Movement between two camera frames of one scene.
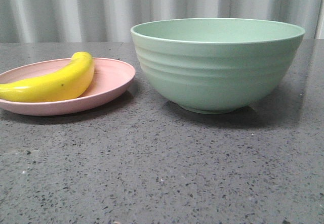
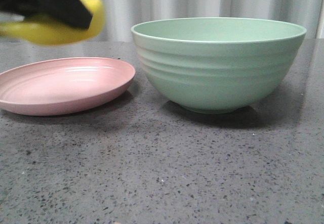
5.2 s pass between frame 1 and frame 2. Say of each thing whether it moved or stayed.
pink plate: stayed
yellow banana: moved
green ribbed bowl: stayed
